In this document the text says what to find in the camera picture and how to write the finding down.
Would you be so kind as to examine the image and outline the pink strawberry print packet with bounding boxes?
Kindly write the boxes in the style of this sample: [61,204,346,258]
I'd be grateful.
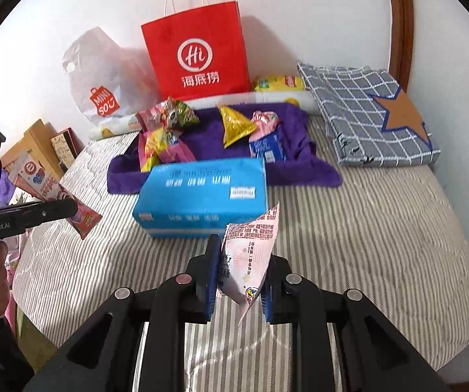
[251,110,281,139]

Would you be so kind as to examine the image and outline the long red bar packet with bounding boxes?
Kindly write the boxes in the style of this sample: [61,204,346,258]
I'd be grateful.
[9,159,103,240]

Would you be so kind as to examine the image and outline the yellow crisp bag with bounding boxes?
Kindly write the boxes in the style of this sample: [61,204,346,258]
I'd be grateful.
[252,74,306,92]

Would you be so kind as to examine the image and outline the yellow triangular packet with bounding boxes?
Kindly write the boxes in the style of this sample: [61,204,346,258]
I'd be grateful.
[218,105,257,149]

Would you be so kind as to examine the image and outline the red paper bag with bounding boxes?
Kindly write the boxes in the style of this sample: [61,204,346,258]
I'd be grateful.
[140,0,252,101]

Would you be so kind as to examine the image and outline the purple cloth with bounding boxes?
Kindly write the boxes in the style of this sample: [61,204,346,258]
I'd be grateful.
[107,102,343,194]

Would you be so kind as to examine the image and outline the rolled patterned mat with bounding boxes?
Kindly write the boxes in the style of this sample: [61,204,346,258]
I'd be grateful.
[87,90,319,141]

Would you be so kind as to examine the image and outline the striped quilted mat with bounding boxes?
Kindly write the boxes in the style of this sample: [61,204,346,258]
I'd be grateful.
[11,114,469,392]

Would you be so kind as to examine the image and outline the green packet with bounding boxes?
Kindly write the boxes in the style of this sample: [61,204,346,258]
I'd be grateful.
[165,97,201,129]

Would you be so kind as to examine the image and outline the brown patterned book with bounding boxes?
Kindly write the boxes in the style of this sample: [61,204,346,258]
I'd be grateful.
[50,128,85,172]

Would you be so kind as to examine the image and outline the pale pink white packet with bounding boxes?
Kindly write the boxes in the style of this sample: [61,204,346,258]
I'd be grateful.
[217,200,281,327]

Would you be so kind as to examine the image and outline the wooden door frame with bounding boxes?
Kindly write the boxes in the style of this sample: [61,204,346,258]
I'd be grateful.
[385,0,415,94]

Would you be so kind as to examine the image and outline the yellow and pink packet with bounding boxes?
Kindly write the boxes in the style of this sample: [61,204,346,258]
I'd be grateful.
[138,126,197,173]

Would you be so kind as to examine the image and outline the checked cloth with star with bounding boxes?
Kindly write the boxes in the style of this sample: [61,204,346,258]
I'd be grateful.
[297,60,441,168]

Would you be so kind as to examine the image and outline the blue tissue pack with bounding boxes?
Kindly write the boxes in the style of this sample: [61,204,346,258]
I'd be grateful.
[132,156,270,239]

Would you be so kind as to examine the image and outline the blue packet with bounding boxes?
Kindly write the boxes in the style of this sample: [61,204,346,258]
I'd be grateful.
[248,133,287,163]

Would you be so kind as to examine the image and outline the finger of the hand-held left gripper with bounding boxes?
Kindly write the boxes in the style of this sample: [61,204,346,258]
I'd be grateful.
[24,199,79,233]

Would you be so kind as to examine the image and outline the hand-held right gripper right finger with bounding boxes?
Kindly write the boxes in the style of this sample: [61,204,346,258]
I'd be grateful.
[261,253,451,392]

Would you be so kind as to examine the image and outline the white plastic shopping bag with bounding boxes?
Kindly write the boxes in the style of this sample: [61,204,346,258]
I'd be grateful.
[62,26,161,125]

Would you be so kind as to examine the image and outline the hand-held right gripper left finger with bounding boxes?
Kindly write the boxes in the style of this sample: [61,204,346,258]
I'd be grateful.
[22,235,223,392]

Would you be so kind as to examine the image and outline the purple plush toy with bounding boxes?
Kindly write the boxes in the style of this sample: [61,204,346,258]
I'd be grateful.
[0,167,14,209]

